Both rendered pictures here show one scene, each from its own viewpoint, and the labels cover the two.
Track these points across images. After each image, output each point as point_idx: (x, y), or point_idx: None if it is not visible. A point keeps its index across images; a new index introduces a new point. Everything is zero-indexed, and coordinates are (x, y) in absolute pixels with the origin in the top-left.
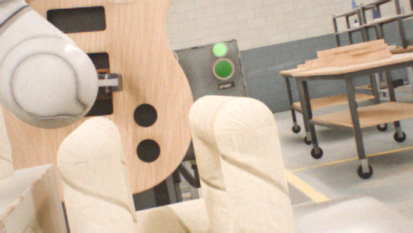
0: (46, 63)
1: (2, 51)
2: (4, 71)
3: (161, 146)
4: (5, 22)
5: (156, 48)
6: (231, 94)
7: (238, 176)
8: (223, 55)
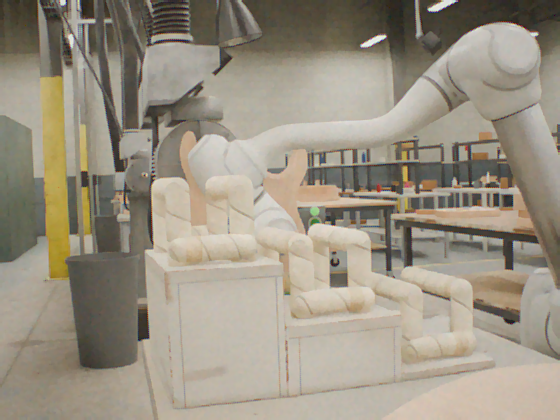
0: (283, 226)
1: (254, 214)
2: (258, 226)
3: (284, 268)
4: (257, 198)
5: (289, 209)
6: None
7: (460, 307)
8: (316, 215)
